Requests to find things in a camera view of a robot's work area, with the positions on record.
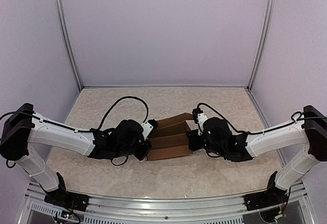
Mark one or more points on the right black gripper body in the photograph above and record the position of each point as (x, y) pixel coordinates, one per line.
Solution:
(213, 148)

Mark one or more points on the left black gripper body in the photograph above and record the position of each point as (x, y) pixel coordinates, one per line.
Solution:
(129, 150)

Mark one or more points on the brown cardboard box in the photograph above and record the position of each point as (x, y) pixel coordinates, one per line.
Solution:
(169, 140)

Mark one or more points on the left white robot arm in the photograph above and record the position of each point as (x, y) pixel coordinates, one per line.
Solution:
(25, 127)

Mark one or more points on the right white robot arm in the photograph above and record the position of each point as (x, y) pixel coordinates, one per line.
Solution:
(306, 127)

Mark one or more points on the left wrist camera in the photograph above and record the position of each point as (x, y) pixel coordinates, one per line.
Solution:
(149, 127)

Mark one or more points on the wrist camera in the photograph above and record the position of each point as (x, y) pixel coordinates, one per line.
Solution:
(149, 127)
(199, 118)

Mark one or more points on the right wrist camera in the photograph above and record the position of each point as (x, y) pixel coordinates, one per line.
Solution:
(199, 118)

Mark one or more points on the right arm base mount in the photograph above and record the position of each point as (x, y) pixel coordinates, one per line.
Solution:
(264, 199)

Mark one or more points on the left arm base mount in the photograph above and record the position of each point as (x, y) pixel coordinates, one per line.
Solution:
(68, 200)

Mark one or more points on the front aluminium rail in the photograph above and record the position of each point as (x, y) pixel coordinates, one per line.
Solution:
(218, 209)

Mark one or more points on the right aluminium frame post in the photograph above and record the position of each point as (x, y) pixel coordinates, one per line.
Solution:
(262, 42)

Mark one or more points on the aluminium frame post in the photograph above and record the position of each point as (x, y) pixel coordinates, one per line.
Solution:
(67, 44)
(262, 42)

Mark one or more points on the left aluminium frame post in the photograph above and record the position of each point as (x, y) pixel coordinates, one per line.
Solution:
(67, 44)

